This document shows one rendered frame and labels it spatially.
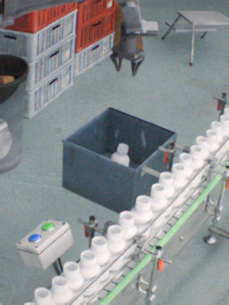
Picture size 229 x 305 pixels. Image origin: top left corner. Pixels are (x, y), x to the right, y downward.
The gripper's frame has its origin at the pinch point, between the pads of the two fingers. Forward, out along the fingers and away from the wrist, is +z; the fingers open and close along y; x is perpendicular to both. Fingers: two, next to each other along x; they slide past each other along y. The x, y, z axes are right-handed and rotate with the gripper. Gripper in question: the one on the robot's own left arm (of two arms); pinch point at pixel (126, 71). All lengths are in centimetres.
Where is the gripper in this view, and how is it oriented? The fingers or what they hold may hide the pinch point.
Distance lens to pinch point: 210.5
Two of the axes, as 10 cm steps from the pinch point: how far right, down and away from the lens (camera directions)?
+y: -8.5, -3.3, 4.2
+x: -5.3, 4.5, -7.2
